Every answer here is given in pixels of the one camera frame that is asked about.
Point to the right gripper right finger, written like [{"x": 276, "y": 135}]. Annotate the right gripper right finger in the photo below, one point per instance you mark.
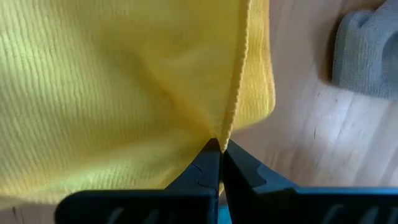
[{"x": 295, "y": 205}]

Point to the yellow microfiber towel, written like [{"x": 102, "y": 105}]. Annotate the yellow microfiber towel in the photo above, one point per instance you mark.
[{"x": 109, "y": 77}]

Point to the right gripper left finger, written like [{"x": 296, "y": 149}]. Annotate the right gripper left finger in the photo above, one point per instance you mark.
[{"x": 155, "y": 205}]

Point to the grey microfiber towel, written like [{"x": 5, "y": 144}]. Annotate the grey microfiber towel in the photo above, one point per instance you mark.
[{"x": 367, "y": 53}]

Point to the teal microfiber towel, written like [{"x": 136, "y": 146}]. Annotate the teal microfiber towel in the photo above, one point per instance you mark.
[{"x": 224, "y": 216}]

